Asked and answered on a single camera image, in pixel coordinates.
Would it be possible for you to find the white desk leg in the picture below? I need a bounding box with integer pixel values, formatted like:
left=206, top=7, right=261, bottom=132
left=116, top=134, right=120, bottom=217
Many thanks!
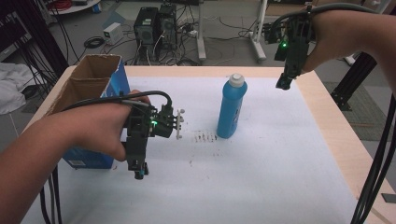
left=195, top=0, right=207, bottom=62
left=248, top=0, right=269, bottom=62

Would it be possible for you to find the white foam mat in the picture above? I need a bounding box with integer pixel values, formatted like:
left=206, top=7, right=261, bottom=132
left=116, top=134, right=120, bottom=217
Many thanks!
left=20, top=76, right=359, bottom=224

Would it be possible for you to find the grey floor mat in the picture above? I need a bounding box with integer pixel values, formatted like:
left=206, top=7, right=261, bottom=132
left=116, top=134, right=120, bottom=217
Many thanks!
left=323, top=81, right=396, bottom=142

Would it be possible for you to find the blue bottle with white cap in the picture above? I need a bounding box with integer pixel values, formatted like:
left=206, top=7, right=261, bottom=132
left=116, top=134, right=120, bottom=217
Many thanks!
left=216, top=73, right=249, bottom=140

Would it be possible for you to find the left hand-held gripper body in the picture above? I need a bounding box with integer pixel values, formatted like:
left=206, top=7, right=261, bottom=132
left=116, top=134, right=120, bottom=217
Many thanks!
left=120, top=104, right=186, bottom=171

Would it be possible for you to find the black metal stand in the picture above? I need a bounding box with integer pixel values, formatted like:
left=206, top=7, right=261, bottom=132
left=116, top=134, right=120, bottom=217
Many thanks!
left=330, top=51, right=378, bottom=112

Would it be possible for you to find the black computer tower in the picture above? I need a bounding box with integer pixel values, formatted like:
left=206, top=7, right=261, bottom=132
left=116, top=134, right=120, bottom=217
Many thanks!
left=158, top=3, right=179, bottom=51
left=134, top=7, right=161, bottom=61

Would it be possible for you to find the small white box device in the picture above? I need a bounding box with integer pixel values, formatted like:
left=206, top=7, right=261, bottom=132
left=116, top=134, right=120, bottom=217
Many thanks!
left=103, top=21, right=124, bottom=47

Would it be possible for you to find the red cable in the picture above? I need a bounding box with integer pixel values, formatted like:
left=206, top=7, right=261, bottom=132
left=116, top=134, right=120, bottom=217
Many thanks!
left=46, top=0, right=74, bottom=11

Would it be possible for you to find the black tape piece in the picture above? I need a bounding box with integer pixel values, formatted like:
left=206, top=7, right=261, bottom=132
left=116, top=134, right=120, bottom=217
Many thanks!
left=381, top=192, right=396, bottom=204

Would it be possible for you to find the round white table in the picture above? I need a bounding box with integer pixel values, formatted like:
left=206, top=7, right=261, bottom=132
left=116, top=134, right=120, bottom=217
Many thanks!
left=46, top=0, right=103, bottom=16

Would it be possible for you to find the black equipment rack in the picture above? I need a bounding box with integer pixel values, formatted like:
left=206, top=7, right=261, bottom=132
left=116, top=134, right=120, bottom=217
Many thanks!
left=0, top=0, right=70, bottom=94

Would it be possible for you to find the person's right hand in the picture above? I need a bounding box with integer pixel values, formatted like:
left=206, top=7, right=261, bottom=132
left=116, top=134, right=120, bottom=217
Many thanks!
left=300, top=10, right=379, bottom=75

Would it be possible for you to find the white cloth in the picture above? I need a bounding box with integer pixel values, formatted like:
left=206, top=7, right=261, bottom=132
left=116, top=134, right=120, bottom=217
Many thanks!
left=0, top=62, right=34, bottom=116

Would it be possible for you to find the open blue cardboard box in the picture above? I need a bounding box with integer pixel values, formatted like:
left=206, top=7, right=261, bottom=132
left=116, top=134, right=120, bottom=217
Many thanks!
left=46, top=54, right=132, bottom=171

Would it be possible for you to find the person's left hand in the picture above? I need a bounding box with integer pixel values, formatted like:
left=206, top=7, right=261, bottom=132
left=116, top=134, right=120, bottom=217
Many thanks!
left=65, top=90, right=152, bottom=162

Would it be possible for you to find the coiled black cable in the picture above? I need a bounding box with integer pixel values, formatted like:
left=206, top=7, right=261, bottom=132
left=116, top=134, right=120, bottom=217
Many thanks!
left=83, top=35, right=106, bottom=49

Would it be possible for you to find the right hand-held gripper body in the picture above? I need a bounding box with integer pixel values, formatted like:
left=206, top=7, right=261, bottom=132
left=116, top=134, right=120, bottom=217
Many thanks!
left=264, top=6, right=316, bottom=79

